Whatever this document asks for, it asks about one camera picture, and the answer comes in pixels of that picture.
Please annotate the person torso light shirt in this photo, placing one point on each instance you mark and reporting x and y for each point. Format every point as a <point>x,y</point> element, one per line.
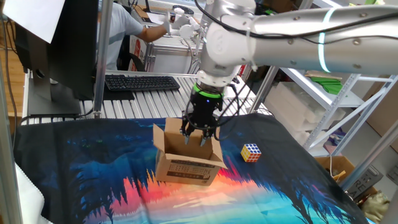
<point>119,28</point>

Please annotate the black round device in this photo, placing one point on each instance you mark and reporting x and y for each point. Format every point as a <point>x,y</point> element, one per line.
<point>186,10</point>

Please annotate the small open cardboard carton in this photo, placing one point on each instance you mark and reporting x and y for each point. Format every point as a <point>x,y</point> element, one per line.
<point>342,163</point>

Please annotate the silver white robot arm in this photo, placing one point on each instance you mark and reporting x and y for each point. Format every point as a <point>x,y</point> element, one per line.
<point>311,40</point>

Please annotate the large brown cardboard sheet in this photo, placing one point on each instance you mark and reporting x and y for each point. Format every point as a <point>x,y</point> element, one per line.
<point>385,115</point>

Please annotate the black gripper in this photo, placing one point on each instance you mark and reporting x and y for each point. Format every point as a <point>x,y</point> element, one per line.
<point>205,107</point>

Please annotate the wooden sticks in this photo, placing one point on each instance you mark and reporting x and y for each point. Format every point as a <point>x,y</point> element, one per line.
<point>320,74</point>

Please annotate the white paper sheet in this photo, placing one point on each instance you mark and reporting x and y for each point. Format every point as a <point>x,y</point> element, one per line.
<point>34,18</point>

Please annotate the green cloth item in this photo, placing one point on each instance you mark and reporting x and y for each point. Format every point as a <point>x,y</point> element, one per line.
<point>329,85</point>

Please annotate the Rubik's cube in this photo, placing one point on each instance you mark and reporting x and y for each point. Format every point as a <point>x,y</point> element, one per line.
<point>250,153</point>

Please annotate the grey lettered plate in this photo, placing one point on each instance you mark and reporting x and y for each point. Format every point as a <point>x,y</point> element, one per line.
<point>370,179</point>

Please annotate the brown cardboard box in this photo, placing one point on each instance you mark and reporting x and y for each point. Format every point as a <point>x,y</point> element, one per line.
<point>186,172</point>

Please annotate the white foam blocks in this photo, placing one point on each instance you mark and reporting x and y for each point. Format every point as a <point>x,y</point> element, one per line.
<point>289,109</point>

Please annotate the person forearm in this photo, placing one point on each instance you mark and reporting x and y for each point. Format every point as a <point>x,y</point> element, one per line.
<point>152,33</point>

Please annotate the black computer keyboard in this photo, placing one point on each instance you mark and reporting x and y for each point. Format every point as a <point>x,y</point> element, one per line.
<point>140,83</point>

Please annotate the black computer monitor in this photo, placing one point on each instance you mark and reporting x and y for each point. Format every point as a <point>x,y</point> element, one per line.
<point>74,46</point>

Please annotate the white carton red print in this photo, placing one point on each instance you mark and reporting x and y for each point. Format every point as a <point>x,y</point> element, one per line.
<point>136,53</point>

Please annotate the aluminium frame post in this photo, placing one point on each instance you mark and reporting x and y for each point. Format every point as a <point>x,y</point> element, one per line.
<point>370,158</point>
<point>263,90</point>
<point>102,62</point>
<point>7,161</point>

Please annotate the landscape print tablecloth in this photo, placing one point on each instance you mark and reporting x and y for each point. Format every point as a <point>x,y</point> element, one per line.
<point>93,161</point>

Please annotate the white metal shelf rack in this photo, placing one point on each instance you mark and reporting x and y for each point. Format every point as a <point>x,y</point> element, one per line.
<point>335,104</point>

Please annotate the beige bag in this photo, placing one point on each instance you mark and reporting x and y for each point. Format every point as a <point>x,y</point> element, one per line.
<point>377,207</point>

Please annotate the white articulated device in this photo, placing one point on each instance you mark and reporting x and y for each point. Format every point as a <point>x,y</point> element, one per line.
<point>186,29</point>

